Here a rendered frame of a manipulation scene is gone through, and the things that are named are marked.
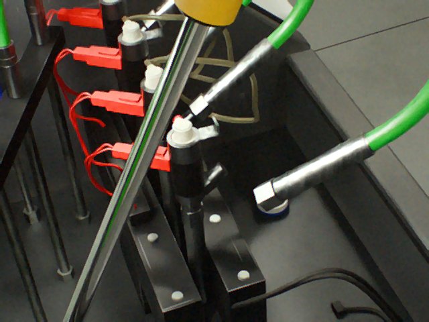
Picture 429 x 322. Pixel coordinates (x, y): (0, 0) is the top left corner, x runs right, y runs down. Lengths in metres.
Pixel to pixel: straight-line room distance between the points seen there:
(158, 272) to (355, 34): 2.11
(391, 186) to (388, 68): 1.79
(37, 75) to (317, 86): 0.36
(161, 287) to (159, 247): 0.05
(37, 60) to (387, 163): 0.39
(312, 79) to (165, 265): 0.36
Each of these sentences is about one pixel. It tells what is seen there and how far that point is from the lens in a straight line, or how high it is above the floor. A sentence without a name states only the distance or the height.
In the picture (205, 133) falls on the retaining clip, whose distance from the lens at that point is 0.71.
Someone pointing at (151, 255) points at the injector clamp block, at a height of 0.98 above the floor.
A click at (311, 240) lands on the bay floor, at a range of 1.02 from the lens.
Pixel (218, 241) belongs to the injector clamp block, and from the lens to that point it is 0.82.
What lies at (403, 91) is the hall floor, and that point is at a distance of 2.61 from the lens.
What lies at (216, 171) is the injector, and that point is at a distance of 0.74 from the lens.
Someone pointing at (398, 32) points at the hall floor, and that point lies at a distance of 2.87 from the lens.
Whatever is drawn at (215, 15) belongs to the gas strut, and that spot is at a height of 1.46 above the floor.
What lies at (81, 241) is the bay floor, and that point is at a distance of 1.05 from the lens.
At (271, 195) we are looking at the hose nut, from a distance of 0.63.
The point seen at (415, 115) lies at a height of 1.22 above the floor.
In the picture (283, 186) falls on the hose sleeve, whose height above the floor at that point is 1.15.
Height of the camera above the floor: 1.59
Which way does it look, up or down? 42 degrees down
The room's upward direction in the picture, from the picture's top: 5 degrees counter-clockwise
